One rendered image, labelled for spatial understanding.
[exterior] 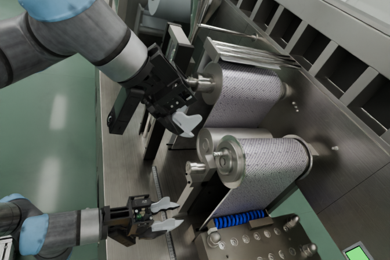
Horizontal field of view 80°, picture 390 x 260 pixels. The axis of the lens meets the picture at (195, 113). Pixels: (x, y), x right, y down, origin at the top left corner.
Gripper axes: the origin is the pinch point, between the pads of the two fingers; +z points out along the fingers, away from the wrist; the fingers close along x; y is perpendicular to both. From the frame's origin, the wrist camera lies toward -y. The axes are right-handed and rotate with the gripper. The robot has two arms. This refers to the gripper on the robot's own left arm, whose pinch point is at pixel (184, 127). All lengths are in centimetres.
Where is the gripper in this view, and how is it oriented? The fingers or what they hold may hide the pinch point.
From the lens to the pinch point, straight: 52.0
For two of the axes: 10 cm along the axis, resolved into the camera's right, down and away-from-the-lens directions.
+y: 8.3, -5.3, -1.8
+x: -3.0, -6.9, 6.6
